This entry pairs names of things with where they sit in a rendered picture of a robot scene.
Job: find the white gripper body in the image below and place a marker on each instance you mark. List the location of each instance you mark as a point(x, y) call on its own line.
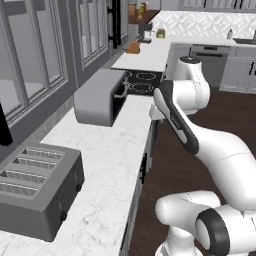
point(154, 112)

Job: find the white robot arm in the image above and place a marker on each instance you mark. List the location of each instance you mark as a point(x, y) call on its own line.
point(220, 156)

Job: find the grey drawer front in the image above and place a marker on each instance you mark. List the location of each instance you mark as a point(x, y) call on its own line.
point(146, 156)

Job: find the black hob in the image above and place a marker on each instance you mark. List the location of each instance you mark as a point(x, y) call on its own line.
point(143, 82)

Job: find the grey toaster oven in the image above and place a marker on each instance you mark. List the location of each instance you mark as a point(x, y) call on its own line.
point(96, 96)

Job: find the brown bread loaf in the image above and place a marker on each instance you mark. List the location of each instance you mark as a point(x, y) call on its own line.
point(134, 47)

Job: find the grey dishwasher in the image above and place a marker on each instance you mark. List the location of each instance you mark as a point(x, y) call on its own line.
point(213, 63)

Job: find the grey coffee machine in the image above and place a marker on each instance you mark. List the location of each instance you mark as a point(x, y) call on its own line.
point(146, 34)

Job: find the small potted plant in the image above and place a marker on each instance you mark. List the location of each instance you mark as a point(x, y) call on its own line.
point(160, 33)

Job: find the grey base cupboards run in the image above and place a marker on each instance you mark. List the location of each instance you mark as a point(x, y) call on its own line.
point(238, 71)

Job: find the brown wooden shelf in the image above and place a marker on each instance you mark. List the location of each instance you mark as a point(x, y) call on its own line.
point(144, 16)

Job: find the yellow jar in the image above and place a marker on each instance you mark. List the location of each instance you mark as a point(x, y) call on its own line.
point(143, 7)

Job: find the brown jar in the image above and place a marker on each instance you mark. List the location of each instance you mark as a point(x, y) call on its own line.
point(132, 9)

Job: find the grey soap bottle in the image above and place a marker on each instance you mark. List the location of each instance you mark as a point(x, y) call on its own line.
point(229, 34)

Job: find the sink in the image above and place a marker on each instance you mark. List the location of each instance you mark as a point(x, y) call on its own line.
point(245, 40)

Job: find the grey four-slot toaster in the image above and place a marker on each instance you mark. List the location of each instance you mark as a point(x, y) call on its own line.
point(40, 196)

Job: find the grey wall cupboards run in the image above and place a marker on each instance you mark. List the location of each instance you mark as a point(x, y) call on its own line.
point(216, 4)

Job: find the glass-door wall cupboard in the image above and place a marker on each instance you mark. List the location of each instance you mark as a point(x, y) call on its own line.
point(43, 50)

